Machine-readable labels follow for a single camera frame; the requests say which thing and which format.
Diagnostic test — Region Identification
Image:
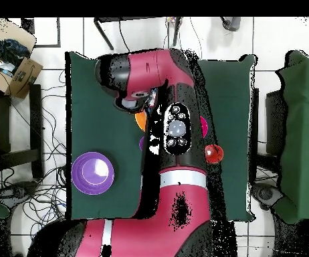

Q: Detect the yellow bowl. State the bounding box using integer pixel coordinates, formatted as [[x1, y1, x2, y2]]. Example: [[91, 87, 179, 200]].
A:
[[134, 110, 148, 133]]

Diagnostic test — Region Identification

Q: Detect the purple bowl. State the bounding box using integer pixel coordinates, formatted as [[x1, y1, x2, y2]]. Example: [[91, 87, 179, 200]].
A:
[[71, 151, 116, 196]]

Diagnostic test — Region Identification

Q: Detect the pink bowl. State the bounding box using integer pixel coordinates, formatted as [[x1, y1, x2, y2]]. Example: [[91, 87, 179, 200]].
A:
[[199, 115, 209, 138]]

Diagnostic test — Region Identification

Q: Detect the dark green table cloth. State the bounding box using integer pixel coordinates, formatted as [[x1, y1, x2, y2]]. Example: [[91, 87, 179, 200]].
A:
[[66, 52, 257, 222]]

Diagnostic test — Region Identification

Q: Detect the orange cup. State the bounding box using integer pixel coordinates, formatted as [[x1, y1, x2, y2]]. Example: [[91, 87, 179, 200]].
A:
[[204, 144, 224, 165]]

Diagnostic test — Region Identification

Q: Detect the black wooden bench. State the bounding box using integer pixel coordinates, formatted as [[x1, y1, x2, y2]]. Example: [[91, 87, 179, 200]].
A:
[[0, 84, 45, 179]]

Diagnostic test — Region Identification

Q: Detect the person's right foot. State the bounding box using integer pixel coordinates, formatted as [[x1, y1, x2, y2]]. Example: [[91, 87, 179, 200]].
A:
[[220, 17, 241, 32]]

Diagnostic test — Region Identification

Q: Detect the printed cardboard box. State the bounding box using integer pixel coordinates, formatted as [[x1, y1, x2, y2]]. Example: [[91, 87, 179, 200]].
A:
[[0, 56, 43, 99]]

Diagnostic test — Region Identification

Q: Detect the dark blue bag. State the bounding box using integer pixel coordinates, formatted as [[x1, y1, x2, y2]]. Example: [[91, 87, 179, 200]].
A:
[[0, 37, 31, 68]]

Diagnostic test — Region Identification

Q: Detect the plain cardboard box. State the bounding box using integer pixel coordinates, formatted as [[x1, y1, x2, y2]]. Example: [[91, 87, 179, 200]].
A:
[[0, 18, 37, 52]]

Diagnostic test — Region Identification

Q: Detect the tangle of floor cables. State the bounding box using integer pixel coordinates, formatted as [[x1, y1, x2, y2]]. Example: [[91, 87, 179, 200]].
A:
[[0, 69, 70, 242]]

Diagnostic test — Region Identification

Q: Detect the black pedestal leg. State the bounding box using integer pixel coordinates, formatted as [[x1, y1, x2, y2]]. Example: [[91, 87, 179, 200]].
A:
[[251, 181, 285, 211], [0, 180, 40, 207]]

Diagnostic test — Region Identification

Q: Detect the black metal frame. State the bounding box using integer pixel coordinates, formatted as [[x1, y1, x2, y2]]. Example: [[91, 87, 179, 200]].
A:
[[93, 16, 183, 52]]

